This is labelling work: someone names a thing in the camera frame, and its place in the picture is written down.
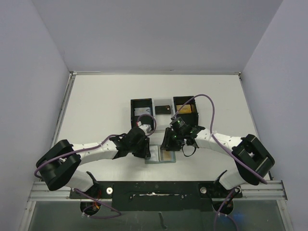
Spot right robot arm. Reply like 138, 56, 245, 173
161, 117, 275, 197

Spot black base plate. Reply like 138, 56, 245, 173
69, 180, 243, 212

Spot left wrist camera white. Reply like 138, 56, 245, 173
136, 121, 152, 134

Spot white middle bin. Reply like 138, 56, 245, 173
152, 97, 174, 132

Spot green card holder wallet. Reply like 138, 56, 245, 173
145, 145, 176, 164

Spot gold credit card in bin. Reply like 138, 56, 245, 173
176, 104, 193, 114

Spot silver card in left bin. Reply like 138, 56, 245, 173
134, 107, 152, 116

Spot black card in white bin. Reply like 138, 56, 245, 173
155, 105, 171, 115

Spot gold striped card in holder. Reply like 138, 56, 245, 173
161, 150, 174, 162

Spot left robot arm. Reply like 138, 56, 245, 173
34, 125, 151, 198

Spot black right bin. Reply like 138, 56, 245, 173
173, 96, 199, 126

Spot aluminium front rail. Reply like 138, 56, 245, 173
27, 180, 287, 202

